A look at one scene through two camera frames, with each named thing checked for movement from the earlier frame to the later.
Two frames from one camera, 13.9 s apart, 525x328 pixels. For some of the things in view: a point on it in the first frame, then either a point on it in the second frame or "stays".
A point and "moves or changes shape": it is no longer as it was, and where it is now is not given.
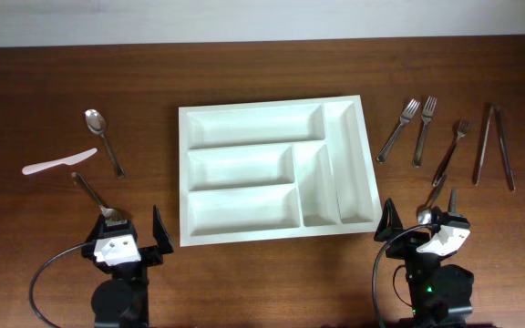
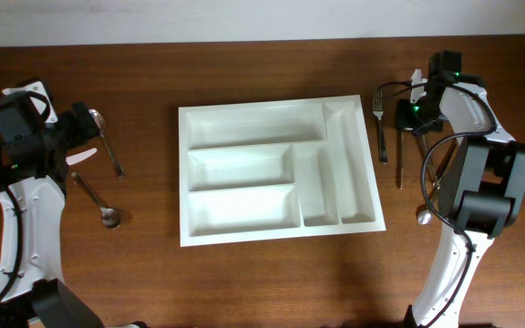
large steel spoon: (96, 123) stays
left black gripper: (154, 254) to (82, 135)
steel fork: (427, 114) moves or changes shape
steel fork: (405, 118) moves or changes shape
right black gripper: (394, 225) to (404, 123)
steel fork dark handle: (462, 129) stays
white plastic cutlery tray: (273, 170) stays
